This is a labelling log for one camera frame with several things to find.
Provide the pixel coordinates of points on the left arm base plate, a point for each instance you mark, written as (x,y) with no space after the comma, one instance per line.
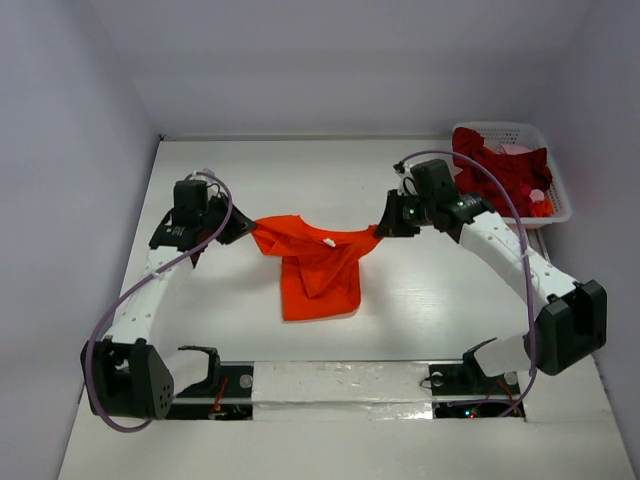
(231,400)

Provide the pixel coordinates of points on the dark red t shirt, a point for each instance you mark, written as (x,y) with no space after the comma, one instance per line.
(471,180)

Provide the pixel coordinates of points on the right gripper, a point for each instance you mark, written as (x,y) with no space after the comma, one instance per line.
(395,215)

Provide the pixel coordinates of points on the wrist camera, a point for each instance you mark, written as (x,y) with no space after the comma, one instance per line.
(406,185)
(203,174)

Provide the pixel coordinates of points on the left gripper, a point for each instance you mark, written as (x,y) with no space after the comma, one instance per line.
(239,225)

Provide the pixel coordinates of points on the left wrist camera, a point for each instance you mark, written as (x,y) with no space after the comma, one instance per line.
(203,174)

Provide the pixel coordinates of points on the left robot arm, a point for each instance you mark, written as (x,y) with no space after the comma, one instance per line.
(129,371)

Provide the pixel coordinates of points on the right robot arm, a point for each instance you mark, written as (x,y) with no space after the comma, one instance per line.
(567,319)

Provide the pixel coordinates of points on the orange t shirt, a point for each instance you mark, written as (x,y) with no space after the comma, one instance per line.
(320,269)

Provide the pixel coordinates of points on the white plastic basket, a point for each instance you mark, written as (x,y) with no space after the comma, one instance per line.
(496,133)

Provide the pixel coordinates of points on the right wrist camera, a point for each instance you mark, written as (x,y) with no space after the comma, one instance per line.
(406,185)

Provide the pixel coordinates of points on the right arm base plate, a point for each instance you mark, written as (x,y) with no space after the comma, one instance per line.
(475,395)

